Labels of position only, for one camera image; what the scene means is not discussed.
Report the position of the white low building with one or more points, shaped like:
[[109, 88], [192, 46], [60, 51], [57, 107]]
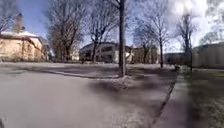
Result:
[[106, 51]]

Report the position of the bare tree with straight trunk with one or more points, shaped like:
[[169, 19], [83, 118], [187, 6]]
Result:
[[122, 50]]

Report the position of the brown building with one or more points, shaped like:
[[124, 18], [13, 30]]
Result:
[[146, 55]]

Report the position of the grey building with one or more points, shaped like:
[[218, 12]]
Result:
[[208, 55], [176, 58]]

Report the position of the grey asphalt road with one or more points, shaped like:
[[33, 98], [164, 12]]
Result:
[[50, 100]]

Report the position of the grey stone kerb strip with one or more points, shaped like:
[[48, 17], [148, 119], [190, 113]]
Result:
[[175, 106]]

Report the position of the yellow building with chimney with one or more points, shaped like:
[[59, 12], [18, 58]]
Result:
[[20, 46]]

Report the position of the grass verge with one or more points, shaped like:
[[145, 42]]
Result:
[[210, 96]]

